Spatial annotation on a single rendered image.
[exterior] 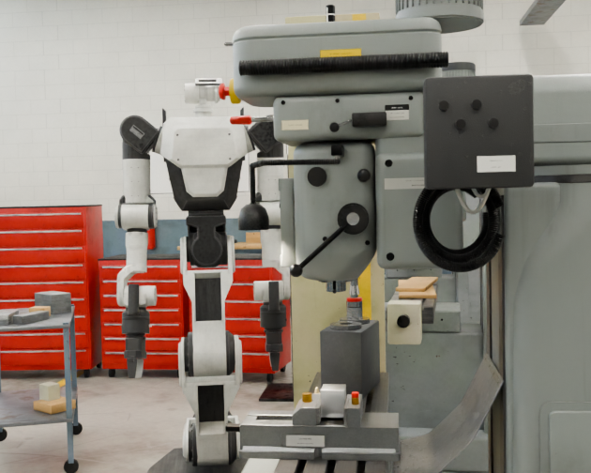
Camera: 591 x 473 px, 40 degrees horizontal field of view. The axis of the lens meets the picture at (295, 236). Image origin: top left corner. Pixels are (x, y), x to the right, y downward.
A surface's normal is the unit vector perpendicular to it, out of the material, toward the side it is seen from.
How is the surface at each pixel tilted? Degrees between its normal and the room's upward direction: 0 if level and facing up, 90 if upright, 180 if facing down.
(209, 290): 80
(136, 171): 88
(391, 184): 90
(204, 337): 66
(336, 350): 90
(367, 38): 90
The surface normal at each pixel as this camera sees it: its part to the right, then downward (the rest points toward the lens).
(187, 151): 0.11, 0.05
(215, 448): 0.11, 0.33
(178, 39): -0.12, 0.05
